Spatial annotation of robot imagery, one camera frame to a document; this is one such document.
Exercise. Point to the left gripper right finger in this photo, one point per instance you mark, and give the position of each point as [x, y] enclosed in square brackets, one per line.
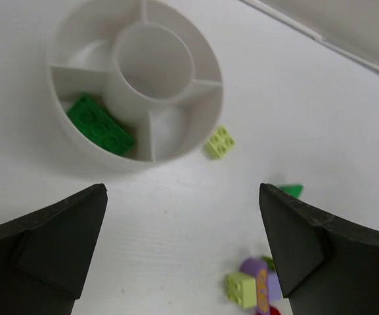
[325, 264]

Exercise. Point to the lavender lego brick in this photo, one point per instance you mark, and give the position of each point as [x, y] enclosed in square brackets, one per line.
[273, 285]

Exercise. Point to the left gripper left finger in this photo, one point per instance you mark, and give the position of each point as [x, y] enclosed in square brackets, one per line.
[45, 255]

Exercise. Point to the light yellow lego brick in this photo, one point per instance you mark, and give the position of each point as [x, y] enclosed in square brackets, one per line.
[240, 288]

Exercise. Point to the dark green curved lego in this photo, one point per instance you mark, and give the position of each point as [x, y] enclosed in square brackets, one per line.
[293, 190]

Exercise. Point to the lone light yellow lego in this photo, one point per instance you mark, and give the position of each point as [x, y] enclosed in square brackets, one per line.
[219, 144]

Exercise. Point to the purple butterfly curved lego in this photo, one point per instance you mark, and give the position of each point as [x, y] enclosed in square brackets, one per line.
[259, 270]

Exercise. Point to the white round divided container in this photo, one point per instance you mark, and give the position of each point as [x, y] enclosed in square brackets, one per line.
[148, 66]

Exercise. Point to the red lego brick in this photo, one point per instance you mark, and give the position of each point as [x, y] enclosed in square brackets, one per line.
[273, 310]

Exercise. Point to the green 2x4 lego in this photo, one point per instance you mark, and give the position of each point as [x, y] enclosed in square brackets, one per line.
[98, 126]

